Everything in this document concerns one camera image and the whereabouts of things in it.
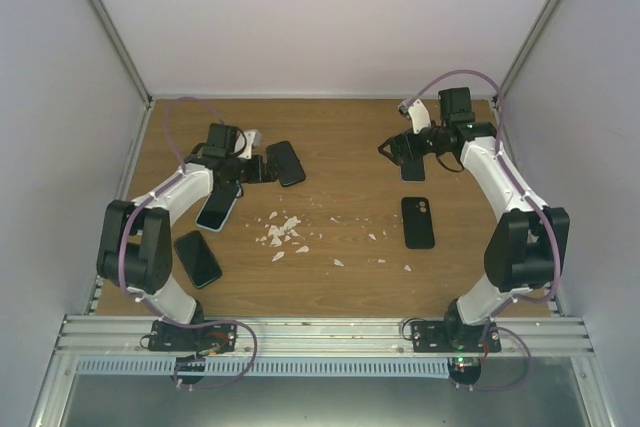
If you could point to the aluminium frame post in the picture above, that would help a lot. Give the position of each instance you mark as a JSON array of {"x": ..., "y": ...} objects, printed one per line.
[
  {"x": 541, "y": 22},
  {"x": 114, "y": 38}
]

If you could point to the aluminium front rail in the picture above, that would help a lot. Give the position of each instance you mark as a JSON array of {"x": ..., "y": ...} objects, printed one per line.
[{"x": 319, "y": 337}]

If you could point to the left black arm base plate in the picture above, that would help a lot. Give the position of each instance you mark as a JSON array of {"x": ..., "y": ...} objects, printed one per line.
[{"x": 165, "y": 337}]

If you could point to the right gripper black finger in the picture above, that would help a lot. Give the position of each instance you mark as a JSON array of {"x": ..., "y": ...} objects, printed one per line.
[
  {"x": 391, "y": 143},
  {"x": 388, "y": 155}
]

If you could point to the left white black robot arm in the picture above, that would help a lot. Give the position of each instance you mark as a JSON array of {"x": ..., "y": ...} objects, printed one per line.
[{"x": 136, "y": 249}]

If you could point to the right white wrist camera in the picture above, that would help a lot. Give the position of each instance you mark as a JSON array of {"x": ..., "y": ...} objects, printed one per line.
[{"x": 417, "y": 113}]

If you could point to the white debris pile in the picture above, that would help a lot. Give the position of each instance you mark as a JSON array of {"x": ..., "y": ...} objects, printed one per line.
[{"x": 326, "y": 229}]

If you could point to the black phone top centre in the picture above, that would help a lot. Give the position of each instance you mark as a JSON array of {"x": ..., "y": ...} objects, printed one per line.
[{"x": 288, "y": 165}]

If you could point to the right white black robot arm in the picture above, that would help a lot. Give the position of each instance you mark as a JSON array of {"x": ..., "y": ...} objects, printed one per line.
[{"x": 527, "y": 248}]

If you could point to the right aluminium frame post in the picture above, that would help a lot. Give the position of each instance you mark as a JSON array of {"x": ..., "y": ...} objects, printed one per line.
[{"x": 541, "y": 22}]

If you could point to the left aluminium frame post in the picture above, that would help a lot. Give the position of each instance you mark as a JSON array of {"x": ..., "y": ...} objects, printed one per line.
[{"x": 114, "y": 38}]

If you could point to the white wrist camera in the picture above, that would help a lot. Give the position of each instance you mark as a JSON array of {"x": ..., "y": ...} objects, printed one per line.
[
  {"x": 253, "y": 138},
  {"x": 417, "y": 113}
]

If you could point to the black phone case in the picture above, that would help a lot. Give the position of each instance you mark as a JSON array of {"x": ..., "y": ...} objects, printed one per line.
[{"x": 417, "y": 223}]

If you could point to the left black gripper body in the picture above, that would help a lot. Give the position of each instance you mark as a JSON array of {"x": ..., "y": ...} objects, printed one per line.
[{"x": 255, "y": 175}]

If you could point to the slotted grey cable duct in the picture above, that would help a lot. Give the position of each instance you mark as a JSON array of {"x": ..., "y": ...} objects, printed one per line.
[{"x": 267, "y": 366}]

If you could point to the black phone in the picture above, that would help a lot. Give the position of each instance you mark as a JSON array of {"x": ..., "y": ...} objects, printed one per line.
[
  {"x": 288, "y": 165},
  {"x": 199, "y": 262}
]

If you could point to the phone in light blue case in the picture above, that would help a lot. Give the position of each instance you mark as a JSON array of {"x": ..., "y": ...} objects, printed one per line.
[{"x": 216, "y": 209}]

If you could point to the black phone lower left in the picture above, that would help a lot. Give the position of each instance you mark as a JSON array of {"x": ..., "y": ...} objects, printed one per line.
[{"x": 199, "y": 262}]

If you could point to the black smartphone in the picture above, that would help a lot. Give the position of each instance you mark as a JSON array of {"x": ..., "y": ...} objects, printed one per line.
[{"x": 413, "y": 171}]

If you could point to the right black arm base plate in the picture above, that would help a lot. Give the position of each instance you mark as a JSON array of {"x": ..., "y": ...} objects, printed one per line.
[{"x": 430, "y": 337}]

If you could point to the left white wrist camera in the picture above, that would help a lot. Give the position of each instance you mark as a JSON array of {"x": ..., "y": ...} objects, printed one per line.
[{"x": 253, "y": 138}]

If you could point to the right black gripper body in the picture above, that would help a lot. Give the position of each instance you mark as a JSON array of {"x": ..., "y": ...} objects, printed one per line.
[{"x": 416, "y": 151}]

